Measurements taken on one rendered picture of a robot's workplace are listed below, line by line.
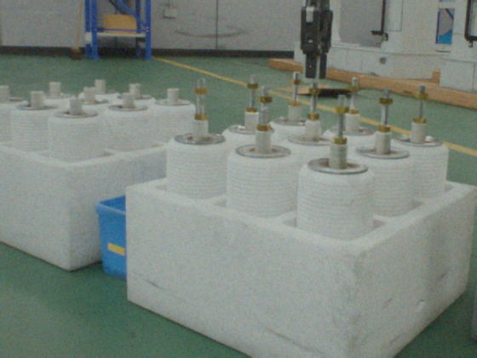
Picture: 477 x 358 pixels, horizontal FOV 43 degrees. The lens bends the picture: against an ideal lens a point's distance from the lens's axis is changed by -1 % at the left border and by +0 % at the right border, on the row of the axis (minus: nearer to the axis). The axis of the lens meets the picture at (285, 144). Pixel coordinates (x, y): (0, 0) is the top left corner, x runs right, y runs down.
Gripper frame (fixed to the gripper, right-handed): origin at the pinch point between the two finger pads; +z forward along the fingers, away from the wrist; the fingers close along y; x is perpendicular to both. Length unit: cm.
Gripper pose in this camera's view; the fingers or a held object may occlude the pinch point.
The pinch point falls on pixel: (315, 71)
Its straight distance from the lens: 89.4
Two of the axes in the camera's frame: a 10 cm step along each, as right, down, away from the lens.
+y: 2.2, -1.8, 9.6
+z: -0.4, 9.8, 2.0
